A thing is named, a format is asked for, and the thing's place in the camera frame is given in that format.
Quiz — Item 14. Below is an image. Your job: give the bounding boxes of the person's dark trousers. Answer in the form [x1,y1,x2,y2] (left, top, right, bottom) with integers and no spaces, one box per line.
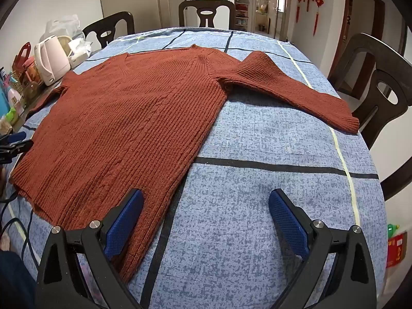
[0,251,37,309]

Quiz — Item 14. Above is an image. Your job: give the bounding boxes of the clear glass jar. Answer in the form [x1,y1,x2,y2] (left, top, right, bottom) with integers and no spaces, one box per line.
[24,80,42,100]

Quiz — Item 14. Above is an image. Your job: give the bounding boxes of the woven wicker basket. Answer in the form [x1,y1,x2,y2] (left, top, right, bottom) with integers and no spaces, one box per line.
[11,71,26,94]

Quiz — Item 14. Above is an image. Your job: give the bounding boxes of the white plastic bag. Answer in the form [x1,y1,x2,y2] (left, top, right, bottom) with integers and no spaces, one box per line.
[43,14,85,44]

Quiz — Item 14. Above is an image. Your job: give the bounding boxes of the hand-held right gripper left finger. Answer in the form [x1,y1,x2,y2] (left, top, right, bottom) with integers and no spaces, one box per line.
[35,189,145,309]

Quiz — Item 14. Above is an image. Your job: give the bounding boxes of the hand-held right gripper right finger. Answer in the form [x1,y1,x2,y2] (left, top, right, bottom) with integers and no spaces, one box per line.
[269,189,377,309]

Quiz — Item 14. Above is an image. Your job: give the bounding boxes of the rust brown knit sweater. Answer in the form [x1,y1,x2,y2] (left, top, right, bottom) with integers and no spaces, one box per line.
[10,44,360,284]

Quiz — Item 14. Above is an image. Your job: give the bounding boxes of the red cardboard box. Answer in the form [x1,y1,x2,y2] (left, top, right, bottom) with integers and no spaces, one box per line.
[386,233,404,268]

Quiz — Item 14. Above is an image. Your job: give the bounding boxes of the cyan box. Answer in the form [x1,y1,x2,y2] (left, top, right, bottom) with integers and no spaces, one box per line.
[0,80,13,119]

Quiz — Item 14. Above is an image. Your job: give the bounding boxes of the white tissue pack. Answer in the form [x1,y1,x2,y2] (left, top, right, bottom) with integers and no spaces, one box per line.
[67,37,93,69]

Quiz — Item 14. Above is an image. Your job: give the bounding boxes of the small pink bottle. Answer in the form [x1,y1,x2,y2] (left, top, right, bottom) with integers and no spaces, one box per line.
[6,87,26,110]

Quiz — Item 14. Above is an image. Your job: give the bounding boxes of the blue checked tablecloth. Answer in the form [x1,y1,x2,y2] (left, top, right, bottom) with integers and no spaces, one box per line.
[8,27,387,309]

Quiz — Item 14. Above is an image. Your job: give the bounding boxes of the dark wooden chair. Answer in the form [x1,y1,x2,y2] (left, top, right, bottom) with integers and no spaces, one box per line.
[328,33,412,200]
[178,0,235,31]
[82,11,135,49]

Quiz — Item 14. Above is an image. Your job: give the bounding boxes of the black cable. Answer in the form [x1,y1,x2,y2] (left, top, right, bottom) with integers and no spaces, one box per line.
[0,193,36,264]

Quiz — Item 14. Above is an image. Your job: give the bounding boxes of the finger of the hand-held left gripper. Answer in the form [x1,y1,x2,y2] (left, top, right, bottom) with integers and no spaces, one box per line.
[0,139,34,165]
[0,131,28,145]

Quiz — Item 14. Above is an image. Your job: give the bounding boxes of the pink electric kettle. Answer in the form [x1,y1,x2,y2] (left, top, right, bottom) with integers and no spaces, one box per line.
[34,35,71,86]

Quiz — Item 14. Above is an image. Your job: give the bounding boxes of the brown door frame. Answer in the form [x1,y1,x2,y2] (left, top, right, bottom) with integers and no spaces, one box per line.
[338,0,385,44]

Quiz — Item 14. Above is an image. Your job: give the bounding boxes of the jar with red lid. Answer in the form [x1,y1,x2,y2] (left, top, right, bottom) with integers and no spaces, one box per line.
[22,56,41,83]

